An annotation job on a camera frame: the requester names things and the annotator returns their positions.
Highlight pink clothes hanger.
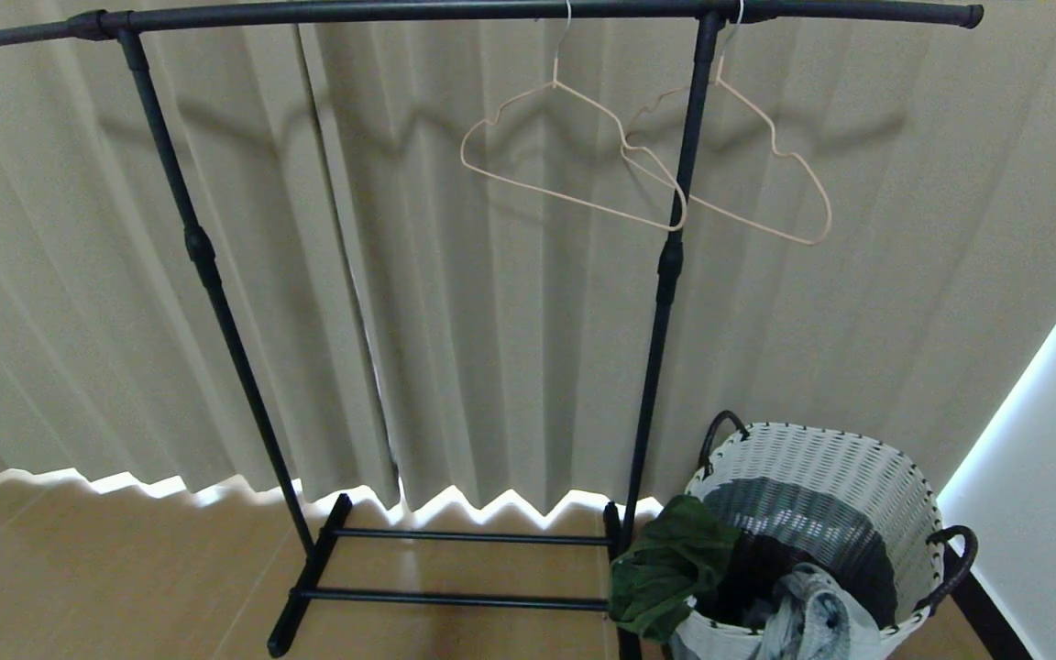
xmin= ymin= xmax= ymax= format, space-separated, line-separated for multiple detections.
xmin=621 ymin=0 xmax=833 ymax=247
xmin=460 ymin=0 xmax=688 ymax=232

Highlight pale grey shorts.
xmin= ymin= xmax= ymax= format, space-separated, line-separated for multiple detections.
xmin=753 ymin=561 xmax=885 ymax=660

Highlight black clothes rack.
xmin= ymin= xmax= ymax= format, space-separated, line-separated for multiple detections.
xmin=0 ymin=0 xmax=985 ymax=659

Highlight white laundry basket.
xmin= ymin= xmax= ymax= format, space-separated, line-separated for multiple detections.
xmin=670 ymin=410 xmax=979 ymax=660

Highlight beige curtain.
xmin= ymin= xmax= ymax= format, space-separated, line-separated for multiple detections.
xmin=0 ymin=0 xmax=1056 ymax=516

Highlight green garment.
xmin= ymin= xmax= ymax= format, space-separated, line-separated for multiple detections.
xmin=608 ymin=495 xmax=742 ymax=643

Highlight black garment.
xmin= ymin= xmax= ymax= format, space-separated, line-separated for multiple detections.
xmin=695 ymin=530 xmax=822 ymax=633

